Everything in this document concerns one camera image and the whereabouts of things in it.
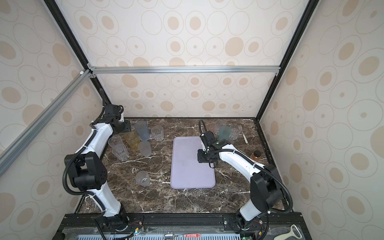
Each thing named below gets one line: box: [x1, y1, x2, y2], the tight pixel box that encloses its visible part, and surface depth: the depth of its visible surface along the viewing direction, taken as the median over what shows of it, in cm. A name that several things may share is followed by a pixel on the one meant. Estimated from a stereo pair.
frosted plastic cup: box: [137, 140, 152, 157], surface depth 99 cm
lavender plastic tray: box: [170, 136, 216, 189], surface depth 92 cm
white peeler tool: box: [273, 224, 303, 240], surface depth 71 cm
